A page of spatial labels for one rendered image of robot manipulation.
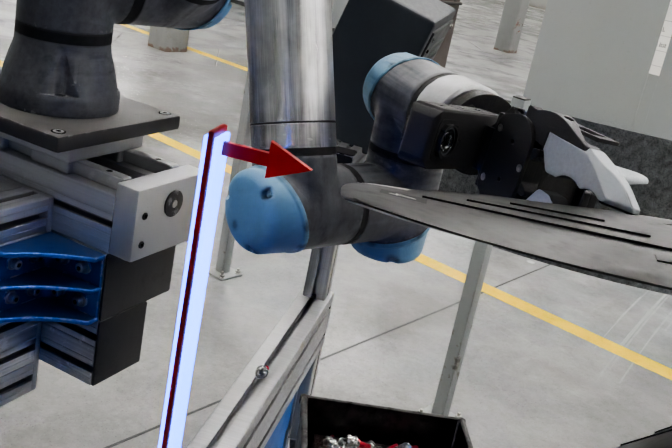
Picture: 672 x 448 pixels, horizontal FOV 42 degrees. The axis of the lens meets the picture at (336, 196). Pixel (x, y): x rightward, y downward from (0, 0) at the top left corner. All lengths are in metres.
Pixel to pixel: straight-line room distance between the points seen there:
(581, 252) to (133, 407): 2.05
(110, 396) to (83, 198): 1.46
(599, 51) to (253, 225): 6.31
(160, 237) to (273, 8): 0.42
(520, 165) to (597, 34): 6.34
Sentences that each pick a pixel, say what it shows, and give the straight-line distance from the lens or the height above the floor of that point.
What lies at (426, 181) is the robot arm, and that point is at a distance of 0.82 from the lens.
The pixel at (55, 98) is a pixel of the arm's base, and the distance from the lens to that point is 1.09.
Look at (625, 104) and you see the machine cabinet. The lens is 6.90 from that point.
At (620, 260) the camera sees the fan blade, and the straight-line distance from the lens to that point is 0.48.
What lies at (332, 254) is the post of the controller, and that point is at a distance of 1.11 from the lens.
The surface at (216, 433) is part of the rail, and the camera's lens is 0.85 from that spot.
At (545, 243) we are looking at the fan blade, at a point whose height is 1.19.
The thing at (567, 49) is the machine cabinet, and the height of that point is 0.66.
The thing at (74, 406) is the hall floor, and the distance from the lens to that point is 2.44.
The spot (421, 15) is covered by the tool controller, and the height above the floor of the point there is 1.23.
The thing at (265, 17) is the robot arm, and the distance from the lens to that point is 0.75.
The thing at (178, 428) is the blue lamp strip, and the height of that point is 0.98.
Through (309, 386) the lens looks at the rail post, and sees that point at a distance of 1.18.
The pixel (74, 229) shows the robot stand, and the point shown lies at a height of 0.92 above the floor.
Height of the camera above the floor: 1.33
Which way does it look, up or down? 18 degrees down
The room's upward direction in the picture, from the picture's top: 11 degrees clockwise
